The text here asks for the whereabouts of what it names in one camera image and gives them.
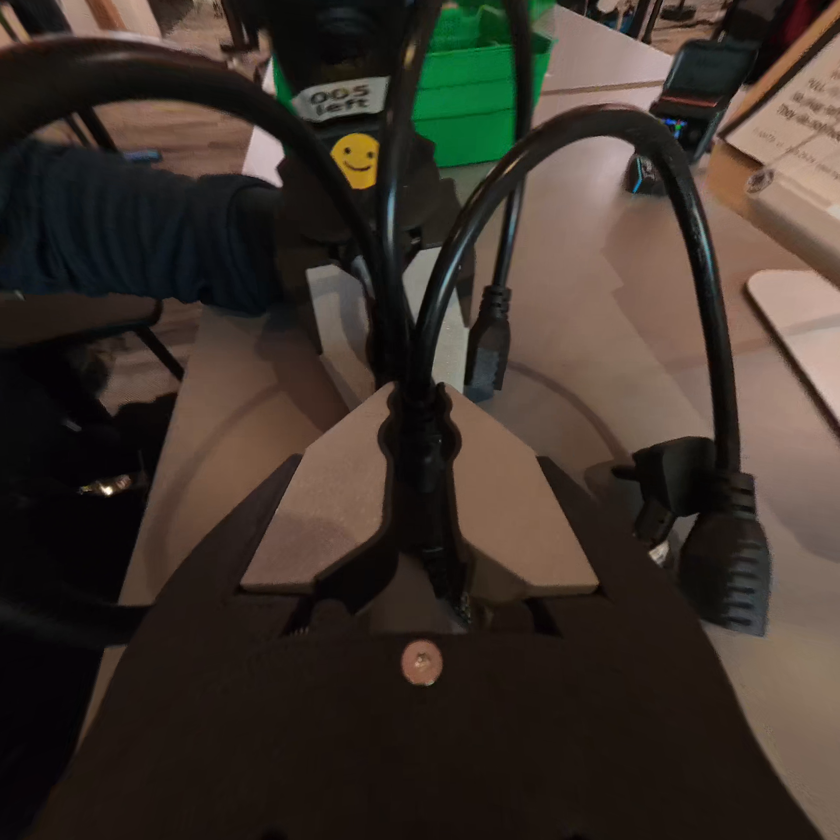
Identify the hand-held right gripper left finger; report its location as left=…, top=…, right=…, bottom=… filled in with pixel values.
left=239, top=382, right=400, bottom=614

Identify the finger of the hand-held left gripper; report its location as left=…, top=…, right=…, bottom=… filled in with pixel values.
left=420, top=259, right=476, bottom=395
left=305, top=264, right=383, bottom=409

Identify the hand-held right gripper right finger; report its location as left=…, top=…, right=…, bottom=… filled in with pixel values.
left=436, top=384, right=599, bottom=608

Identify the black power cord with plug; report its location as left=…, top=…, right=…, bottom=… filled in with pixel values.
left=0, top=36, right=395, bottom=651
left=410, top=107, right=774, bottom=639
left=377, top=0, right=534, bottom=395

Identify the person's left forearm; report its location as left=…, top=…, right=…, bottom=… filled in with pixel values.
left=0, top=141, right=284, bottom=317

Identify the green plastic bin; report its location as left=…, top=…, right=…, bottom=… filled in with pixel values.
left=276, top=0, right=560, bottom=169

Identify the wooden board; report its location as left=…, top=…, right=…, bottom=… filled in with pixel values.
left=705, top=7, right=840, bottom=224

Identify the white rounded pad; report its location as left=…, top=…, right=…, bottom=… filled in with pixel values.
left=745, top=269, right=840, bottom=429

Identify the black device with screen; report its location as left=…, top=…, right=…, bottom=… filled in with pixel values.
left=650, top=38, right=757, bottom=160

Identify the printed instruction sheet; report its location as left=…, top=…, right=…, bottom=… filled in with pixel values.
left=725, top=39, right=840, bottom=166

